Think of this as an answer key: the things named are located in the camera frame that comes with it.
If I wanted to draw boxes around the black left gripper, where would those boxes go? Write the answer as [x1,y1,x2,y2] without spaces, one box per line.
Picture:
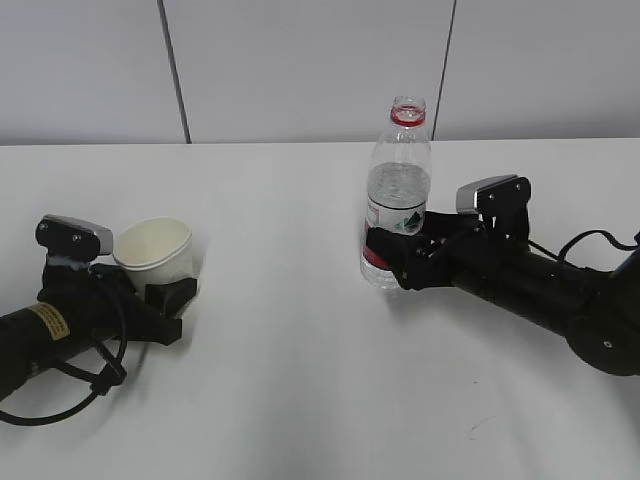
[38,264,196,345]

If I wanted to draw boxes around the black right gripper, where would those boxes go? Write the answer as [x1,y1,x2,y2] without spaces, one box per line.
[365,211,530,291]

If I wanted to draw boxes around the white paper cup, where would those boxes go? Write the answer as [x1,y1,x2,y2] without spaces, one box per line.
[113,217,195,297]

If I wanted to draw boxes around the clear water bottle red label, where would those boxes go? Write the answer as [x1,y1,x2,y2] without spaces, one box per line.
[359,95,433,291]

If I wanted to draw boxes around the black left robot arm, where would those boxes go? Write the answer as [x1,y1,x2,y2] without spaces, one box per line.
[1,264,197,399]

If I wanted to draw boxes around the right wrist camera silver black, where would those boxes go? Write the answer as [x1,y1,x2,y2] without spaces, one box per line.
[455,174,531,241]

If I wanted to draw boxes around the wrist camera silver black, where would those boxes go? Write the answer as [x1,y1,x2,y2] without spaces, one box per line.
[455,174,531,241]
[35,214,114,263]

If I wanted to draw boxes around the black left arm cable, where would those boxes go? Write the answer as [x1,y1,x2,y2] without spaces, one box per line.
[0,272,127,427]

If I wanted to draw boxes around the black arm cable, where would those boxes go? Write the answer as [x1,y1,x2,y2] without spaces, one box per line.
[0,272,127,427]
[527,228,640,266]

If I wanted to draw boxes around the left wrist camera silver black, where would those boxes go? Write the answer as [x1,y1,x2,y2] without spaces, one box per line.
[35,214,114,263]

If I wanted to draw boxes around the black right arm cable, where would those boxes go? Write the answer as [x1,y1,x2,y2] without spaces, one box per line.
[527,228,640,266]

